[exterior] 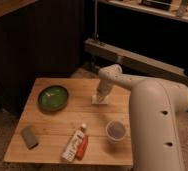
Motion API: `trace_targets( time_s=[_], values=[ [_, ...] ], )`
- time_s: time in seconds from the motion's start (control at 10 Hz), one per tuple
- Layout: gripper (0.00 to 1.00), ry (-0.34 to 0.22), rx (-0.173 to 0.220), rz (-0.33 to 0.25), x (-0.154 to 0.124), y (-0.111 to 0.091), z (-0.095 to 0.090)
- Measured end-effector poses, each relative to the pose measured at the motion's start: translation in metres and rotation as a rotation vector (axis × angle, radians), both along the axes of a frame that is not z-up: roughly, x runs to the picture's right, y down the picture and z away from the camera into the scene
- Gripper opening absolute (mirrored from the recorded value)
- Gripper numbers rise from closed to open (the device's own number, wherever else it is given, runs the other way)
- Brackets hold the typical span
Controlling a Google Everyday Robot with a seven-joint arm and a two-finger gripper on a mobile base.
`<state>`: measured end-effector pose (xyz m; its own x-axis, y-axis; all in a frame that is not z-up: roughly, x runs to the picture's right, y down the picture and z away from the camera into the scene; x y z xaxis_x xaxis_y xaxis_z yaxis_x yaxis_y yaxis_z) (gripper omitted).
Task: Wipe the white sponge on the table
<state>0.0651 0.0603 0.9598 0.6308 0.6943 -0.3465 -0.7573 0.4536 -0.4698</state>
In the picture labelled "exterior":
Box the white sponge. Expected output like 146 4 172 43
92 95 108 105

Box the green bowl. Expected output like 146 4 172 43
37 85 69 112

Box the metal beam rail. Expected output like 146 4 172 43
84 38 188 86

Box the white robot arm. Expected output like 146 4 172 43
96 64 188 171

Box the wooden shelf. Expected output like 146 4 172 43
99 0 188 23

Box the translucent plastic cup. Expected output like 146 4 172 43
105 121 126 144

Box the grey rectangular sponge block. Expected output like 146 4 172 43
21 127 39 149

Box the white tube with cap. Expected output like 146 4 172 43
61 123 87 162

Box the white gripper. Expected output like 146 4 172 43
96 80 113 97

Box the vertical metal pole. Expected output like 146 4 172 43
94 0 98 40

